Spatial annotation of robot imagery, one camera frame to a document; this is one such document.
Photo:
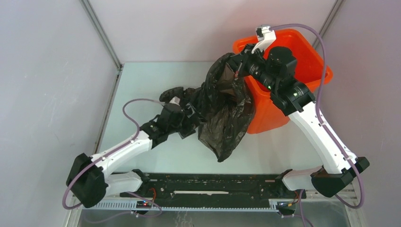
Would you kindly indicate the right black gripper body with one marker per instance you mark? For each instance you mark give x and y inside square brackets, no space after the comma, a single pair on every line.
[252,64]

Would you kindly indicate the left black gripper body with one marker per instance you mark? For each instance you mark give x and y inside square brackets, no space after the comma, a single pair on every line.
[184,123]

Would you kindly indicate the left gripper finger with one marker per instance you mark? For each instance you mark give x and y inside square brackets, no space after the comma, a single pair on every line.
[185,132]
[192,112]

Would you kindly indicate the black plastic trash bag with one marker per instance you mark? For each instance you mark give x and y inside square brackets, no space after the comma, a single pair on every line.
[226,104]

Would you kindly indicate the orange plastic trash bin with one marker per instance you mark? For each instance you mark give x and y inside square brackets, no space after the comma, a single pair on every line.
[269,116]

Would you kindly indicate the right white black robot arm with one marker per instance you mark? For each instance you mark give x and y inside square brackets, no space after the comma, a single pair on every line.
[339,166]

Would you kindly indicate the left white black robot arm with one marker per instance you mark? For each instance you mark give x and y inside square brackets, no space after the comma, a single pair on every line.
[92,178]

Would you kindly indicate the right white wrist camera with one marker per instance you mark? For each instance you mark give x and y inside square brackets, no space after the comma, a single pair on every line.
[266,36]

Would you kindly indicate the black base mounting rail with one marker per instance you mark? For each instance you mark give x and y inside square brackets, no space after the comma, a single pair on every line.
[214,190]

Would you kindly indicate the right aluminium frame post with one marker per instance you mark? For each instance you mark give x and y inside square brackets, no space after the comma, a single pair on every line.
[338,4]

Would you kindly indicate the aluminium frame post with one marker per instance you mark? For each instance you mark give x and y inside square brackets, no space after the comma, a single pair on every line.
[94,19]
[338,4]

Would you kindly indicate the white slotted cable duct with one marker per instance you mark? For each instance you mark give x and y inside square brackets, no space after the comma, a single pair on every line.
[145,206]

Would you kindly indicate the left aluminium frame post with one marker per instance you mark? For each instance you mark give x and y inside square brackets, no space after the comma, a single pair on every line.
[94,19]

